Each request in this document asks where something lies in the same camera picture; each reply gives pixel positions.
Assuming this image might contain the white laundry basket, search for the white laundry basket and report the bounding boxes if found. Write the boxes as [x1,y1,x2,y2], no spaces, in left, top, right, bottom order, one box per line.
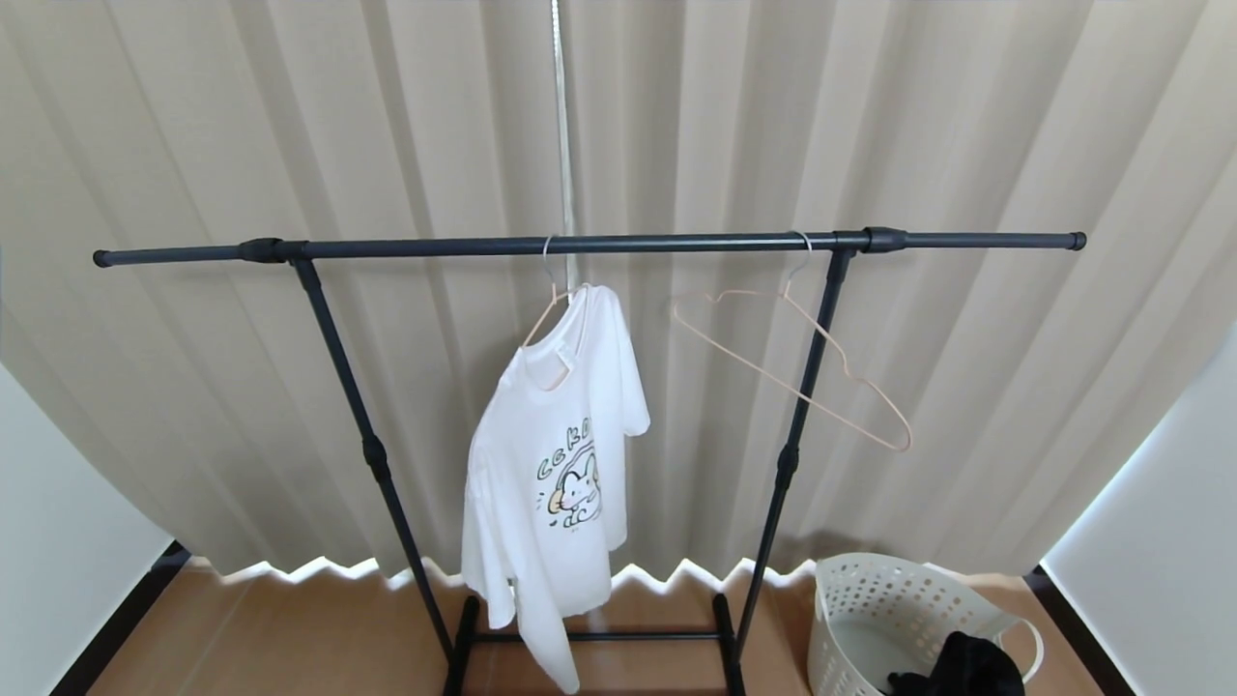
[807,553,1047,696]

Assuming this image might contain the white printed t-shirt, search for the white printed t-shirt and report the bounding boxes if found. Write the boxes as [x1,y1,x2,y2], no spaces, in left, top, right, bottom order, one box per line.
[461,283,651,695]

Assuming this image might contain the beige curtain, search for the beige curtain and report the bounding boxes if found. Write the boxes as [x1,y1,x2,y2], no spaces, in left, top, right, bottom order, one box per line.
[0,0,1237,593]

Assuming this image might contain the black garment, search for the black garment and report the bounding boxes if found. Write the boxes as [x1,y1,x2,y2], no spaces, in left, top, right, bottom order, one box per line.
[887,630,1025,696]

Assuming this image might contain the pink clothes hanger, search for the pink clothes hanger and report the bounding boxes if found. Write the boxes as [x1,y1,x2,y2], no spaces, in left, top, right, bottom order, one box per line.
[672,230,914,453]
[522,235,592,391]

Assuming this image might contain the black clothes rack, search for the black clothes rack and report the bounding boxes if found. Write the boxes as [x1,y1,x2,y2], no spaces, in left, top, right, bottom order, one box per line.
[92,227,1088,696]

